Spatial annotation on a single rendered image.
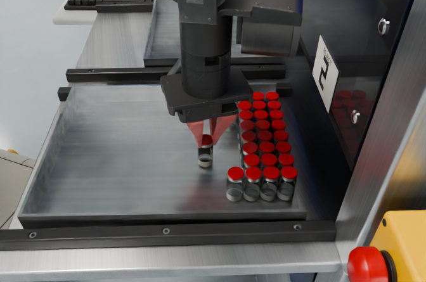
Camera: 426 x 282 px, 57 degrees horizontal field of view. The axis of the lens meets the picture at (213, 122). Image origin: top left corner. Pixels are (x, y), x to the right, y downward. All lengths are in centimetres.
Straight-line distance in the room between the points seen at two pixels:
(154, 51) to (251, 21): 44
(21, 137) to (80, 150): 149
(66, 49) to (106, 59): 190
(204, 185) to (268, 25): 24
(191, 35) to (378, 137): 21
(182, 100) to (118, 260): 20
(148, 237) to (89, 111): 28
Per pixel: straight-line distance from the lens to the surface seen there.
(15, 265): 53
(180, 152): 58
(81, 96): 70
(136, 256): 49
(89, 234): 49
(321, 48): 53
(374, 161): 38
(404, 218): 36
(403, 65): 34
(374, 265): 35
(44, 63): 262
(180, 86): 47
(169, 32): 88
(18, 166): 153
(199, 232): 47
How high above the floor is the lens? 130
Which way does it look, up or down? 41 degrees down
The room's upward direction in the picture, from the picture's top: straight up
